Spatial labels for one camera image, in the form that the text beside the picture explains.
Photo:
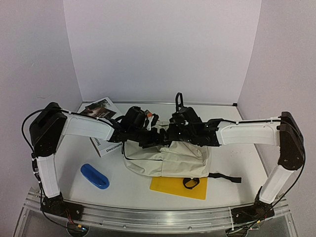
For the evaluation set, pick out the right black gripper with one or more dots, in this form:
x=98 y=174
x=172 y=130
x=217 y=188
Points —
x=170 y=132

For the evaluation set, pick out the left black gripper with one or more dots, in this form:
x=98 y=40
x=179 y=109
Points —
x=153 y=141

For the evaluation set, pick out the beige canvas backpack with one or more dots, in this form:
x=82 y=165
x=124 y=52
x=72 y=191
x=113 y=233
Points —
x=177 y=159

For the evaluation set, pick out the white Decorate furniture book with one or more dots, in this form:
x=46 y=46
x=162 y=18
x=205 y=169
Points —
x=104 y=147

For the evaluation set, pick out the blue glasses case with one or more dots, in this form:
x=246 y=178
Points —
x=94 y=176

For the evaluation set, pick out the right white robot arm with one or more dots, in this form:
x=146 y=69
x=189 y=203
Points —
x=281 y=132

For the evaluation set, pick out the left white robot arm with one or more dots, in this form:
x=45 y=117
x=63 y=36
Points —
x=53 y=123

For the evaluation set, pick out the black Three Days book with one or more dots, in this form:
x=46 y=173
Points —
x=97 y=111

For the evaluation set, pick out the yellow plastic folder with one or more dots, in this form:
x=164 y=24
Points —
x=175 y=186

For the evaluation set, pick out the white palm leaf book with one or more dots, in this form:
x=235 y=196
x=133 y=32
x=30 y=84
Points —
x=106 y=102

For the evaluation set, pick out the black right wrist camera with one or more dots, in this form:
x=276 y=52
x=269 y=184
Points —
x=184 y=117

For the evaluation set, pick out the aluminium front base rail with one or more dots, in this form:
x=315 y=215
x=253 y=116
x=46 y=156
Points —
x=113 y=221

